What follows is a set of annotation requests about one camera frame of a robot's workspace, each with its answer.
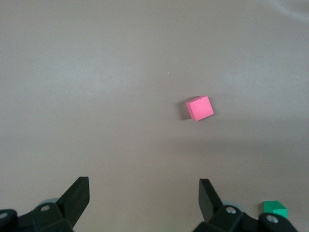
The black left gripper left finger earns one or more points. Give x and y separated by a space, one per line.
62 212

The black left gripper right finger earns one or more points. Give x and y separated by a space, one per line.
217 215

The green foam cube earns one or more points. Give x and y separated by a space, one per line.
275 207

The pink foam cube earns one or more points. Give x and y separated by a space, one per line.
200 108

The brown table mat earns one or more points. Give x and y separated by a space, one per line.
96 96

